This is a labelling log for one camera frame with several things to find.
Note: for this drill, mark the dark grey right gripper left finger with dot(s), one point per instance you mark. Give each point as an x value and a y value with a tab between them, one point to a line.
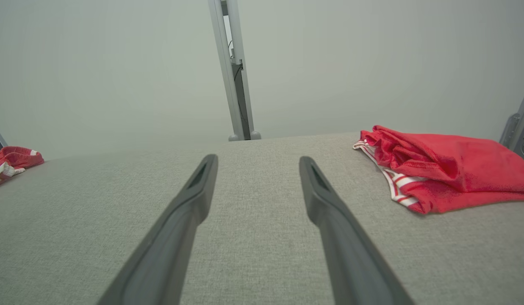
164	250

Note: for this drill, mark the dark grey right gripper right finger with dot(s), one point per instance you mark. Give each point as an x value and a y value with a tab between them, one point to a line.
350	254

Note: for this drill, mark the red Bulls 23 jersey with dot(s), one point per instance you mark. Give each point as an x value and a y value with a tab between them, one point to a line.
456	169

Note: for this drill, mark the red shorts white stripe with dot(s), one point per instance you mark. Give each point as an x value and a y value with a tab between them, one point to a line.
16	157

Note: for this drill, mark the grey fabric upholstered surface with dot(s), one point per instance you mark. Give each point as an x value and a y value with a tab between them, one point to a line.
262	233

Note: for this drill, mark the grey cylinder post foot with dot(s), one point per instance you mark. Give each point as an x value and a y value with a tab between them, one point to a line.
255	135
234	137

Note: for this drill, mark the grey upright partition post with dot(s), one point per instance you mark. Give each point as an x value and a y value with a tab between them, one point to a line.
236	84

